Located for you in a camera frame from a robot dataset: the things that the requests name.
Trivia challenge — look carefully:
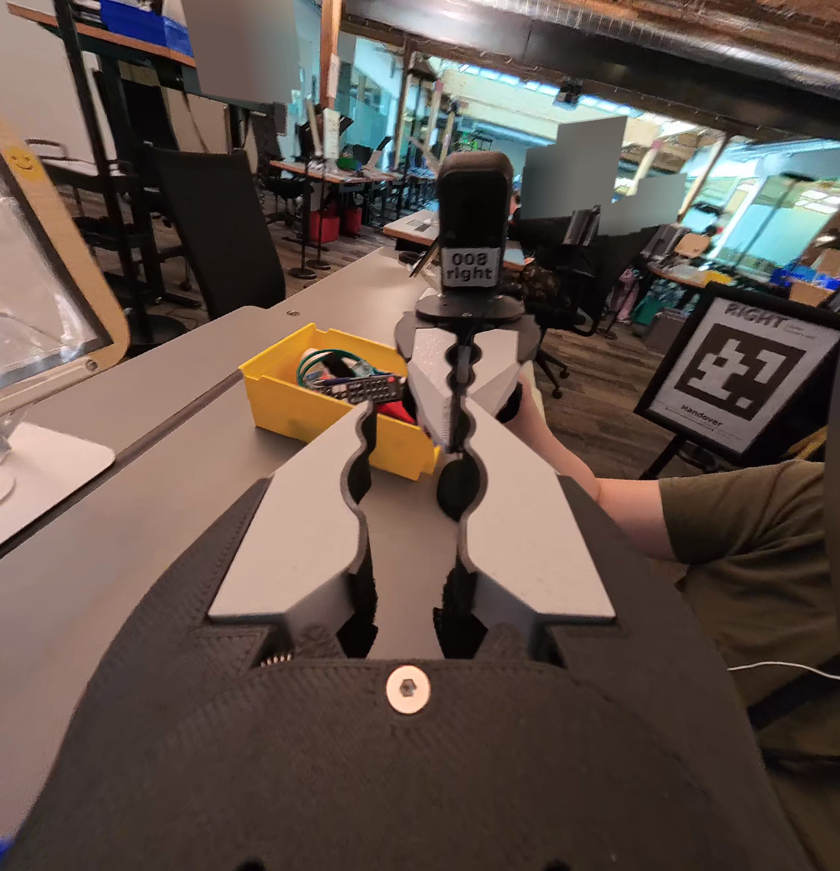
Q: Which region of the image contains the white panel base plate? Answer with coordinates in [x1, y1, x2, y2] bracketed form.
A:
[0, 421, 116, 555]

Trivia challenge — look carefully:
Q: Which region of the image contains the wooden background desk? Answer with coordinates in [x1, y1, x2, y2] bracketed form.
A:
[269, 158, 408, 186]

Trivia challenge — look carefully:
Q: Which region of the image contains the thin white cable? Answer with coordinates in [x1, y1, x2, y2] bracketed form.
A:
[726, 659, 840, 683]

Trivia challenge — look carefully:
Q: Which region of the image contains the black metal shelf rack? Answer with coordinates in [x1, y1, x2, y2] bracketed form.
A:
[8, 0, 204, 344]

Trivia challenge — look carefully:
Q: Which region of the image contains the green coiled cable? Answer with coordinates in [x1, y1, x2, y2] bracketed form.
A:
[296, 347, 374, 390]

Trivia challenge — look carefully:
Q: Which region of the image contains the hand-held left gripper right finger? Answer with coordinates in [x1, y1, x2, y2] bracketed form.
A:
[433, 400, 617, 656]

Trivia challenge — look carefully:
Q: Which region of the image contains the yellow plastic bin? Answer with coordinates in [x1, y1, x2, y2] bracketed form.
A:
[239, 323, 442, 482]

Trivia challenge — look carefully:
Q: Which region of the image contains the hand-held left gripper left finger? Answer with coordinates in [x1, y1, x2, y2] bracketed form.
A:
[206, 400, 380, 641]

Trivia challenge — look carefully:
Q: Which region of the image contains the person's olive shirt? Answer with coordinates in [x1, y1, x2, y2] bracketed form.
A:
[657, 459, 840, 871]

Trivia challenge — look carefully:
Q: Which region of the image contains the wood-framed clear panel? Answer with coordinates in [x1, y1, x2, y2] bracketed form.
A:
[0, 102, 133, 424]

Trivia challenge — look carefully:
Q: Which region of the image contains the blue shelf crate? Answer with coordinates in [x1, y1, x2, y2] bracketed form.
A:
[98, 0, 191, 53]

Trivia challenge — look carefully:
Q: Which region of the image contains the framed marker sign on stand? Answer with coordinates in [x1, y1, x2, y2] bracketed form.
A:
[634, 281, 840, 479]

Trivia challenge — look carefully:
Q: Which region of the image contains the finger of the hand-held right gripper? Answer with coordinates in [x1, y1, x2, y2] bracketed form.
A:
[406, 330, 462, 451]
[462, 330, 521, 416]

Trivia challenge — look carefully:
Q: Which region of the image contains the black office chair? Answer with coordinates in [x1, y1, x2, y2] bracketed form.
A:
[150, 146, 287, 322]
[511, 216, 603, 402]

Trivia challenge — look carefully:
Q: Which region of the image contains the black remote control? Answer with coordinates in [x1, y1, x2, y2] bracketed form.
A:
[309, 374, 405, 407]

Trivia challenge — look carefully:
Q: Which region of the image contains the person's right forearm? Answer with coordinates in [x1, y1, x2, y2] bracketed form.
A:
[511, 371, 667, 562]

